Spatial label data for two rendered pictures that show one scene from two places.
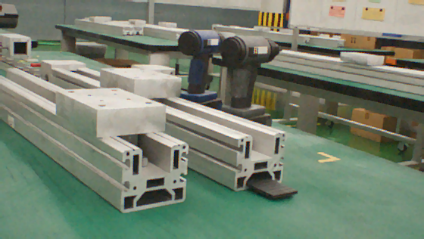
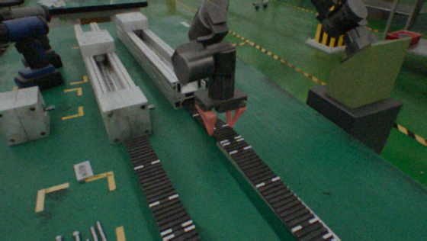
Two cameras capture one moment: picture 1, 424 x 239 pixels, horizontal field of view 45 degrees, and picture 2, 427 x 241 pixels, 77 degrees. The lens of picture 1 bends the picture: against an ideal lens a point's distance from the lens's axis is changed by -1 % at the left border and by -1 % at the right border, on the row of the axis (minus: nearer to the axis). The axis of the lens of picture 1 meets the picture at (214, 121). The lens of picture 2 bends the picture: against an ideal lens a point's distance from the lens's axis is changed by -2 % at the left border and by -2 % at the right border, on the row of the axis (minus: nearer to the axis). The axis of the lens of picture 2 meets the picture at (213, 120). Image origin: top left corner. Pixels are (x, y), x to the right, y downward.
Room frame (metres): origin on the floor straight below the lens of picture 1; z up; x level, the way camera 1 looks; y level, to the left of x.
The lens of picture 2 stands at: (1.96, 0.75, 1.18)
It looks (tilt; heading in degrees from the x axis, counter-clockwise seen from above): 33 degrees down; 190
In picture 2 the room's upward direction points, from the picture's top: straight up
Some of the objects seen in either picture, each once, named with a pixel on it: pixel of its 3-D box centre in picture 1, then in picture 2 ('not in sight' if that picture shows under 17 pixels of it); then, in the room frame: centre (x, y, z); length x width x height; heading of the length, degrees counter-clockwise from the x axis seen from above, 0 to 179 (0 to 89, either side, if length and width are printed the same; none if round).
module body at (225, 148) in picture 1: (138, 110); (99, 59); (1.09, 0.17, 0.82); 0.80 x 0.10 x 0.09; 38
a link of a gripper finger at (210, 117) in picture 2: not in sight; (215, 116); (1.44, 0.66, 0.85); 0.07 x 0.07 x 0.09; 38
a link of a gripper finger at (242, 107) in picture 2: not in sight; (225, 113); (1.43, 0.68, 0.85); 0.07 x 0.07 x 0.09; 38
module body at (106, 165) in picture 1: (51, 116); (149, 50); (0.97, 0.32, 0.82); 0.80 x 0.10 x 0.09; 38
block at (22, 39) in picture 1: (14, 47); not in sight; (2.26, 0.91, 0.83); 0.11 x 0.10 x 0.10; 126
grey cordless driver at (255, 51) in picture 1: (254, 86); (26, 41); (1.13, -0.08, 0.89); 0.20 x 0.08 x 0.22; 142
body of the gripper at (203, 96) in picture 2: not in sight; (221, 86); (1.43, 0.67, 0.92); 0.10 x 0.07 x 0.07; 128
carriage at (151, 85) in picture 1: (138, 88); (96, 46); (1.09, 0.17, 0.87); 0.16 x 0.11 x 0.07; 38
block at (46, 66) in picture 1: (58, 79); (130, 114); (1.43, 0.45, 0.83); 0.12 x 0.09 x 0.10; 128
